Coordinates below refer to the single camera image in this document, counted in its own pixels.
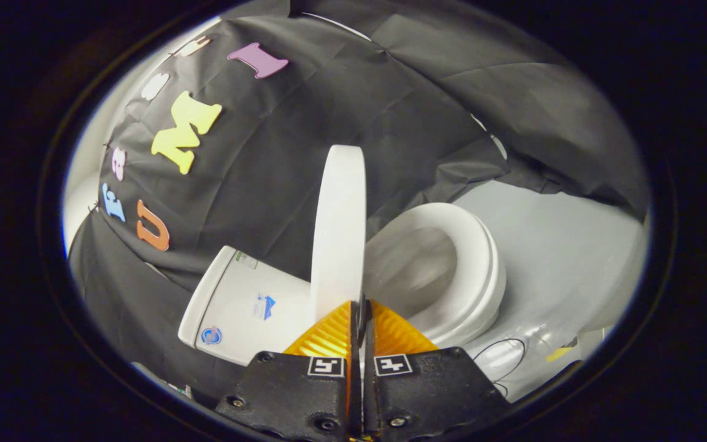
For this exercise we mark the white toilet lid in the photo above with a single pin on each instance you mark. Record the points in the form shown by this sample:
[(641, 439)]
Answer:
[(340, 233)]

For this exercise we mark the black backdrop cloth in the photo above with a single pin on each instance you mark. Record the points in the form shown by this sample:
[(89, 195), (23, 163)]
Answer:
[(341, 104)]

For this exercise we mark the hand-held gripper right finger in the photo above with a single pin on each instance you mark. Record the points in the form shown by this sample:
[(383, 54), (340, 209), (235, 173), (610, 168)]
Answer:
[(433, 393)]

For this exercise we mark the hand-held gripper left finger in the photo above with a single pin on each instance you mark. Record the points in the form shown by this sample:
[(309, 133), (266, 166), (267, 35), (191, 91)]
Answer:
[(292, 393)]

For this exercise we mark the yellow tape piece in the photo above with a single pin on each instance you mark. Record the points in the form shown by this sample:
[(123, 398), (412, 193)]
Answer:
[(559, 354)]

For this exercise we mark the white toilet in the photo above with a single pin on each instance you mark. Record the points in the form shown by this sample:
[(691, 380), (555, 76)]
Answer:
[(243, 307)]

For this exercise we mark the white toilet seat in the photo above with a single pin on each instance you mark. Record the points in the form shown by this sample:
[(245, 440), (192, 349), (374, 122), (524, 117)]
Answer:
[(482, 270)]

